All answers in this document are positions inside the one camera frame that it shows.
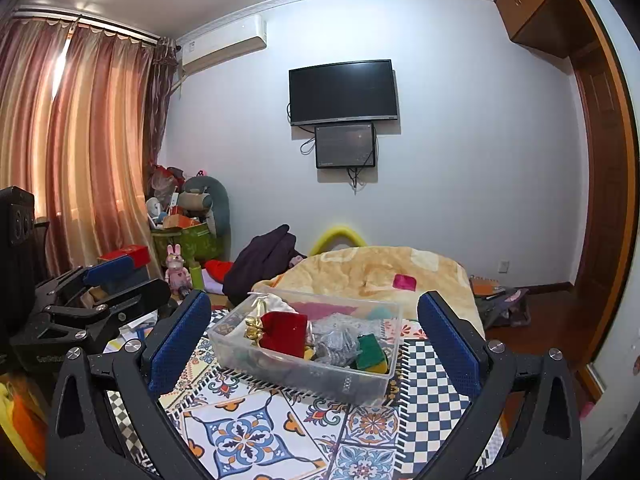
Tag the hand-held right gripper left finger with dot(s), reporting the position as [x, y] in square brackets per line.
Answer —
[175, 347]

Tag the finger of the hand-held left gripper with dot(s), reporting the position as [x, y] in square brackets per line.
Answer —
[110, 267]
[140, 300]

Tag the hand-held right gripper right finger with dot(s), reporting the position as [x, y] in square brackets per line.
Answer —
[450, 347]

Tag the yellow green sponge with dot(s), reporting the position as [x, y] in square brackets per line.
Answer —
[372, 355]

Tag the clear plastic storage box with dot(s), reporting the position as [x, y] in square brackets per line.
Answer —
[365, 390]

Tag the red pouch with gold bow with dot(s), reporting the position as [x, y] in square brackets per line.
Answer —
[282, 332]

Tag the crinkled clear plastic bag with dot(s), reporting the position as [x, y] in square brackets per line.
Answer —
[335, 342]

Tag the teal soft item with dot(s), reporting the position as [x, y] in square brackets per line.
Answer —
[382, 314]

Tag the red box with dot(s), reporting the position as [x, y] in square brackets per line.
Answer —
[127, 255]

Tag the pink rabbit toy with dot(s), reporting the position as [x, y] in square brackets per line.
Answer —
[177, 272]

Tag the green bottle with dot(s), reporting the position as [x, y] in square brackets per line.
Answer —
[196, 276]

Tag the purple folding stool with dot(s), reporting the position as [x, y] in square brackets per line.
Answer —
[502, 307]

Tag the green storage bag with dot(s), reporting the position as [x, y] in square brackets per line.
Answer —
[192, 242]

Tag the small pink pad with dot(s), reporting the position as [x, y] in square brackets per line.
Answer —
[405, 282]

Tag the red cloth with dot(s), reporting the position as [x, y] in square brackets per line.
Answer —
[217, 270]

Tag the orange yellow cloth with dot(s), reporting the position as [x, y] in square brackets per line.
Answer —
[20, 420]

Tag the red plastic bag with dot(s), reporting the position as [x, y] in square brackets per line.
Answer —
[165, 182]

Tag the patterned printed mat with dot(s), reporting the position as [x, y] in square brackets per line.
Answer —
[250, 435]

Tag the dark purple jacket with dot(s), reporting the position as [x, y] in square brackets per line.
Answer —
[260, 265]

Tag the yellow fleece blanket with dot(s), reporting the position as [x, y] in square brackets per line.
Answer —
[360, 267]

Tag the grey plush toy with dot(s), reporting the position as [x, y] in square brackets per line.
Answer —
[210, 200]

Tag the pink orange curtain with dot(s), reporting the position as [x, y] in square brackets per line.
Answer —
[75, 150]

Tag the pink cloth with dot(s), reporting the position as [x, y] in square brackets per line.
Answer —
[315, 309]

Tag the dark patterned curtain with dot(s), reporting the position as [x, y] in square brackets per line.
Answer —
[167, 95]

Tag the wooden door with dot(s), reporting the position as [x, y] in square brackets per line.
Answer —
[610, 200]

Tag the white air conditioner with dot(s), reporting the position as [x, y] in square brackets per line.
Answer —
[225, 40]

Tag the wooden overhead cabinet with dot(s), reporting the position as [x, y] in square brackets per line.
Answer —
[537, 0]

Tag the white wall socket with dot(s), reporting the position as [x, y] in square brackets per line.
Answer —
[504, 266]

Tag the small black wall monitor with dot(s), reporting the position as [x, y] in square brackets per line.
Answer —
[345, 145]

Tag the white curtain rail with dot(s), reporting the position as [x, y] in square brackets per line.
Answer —
[100, 22]

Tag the black wall television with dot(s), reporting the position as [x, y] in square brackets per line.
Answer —
[342, 91]

